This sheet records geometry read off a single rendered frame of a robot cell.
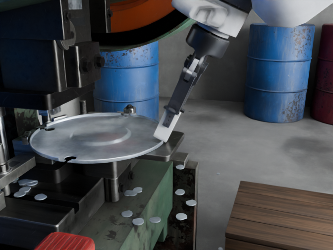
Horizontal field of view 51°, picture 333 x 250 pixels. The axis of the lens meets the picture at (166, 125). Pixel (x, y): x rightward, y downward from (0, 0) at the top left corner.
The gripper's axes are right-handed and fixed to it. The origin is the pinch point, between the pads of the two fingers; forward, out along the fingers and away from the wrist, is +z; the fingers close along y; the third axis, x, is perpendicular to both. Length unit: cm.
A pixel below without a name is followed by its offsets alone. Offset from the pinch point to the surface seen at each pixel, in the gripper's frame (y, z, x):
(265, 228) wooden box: 38, 32, -42
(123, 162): -0.1, 12.6, 4.9
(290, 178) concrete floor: 148, 55, -76
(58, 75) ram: -6.4, -1.3, 22.0
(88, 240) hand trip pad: -30.7, 6.7, 0.2
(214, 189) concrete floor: 123, 74, -34
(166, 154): -5.8, 3.0, -2.8
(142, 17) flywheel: 33.6, -11.6, 22.0
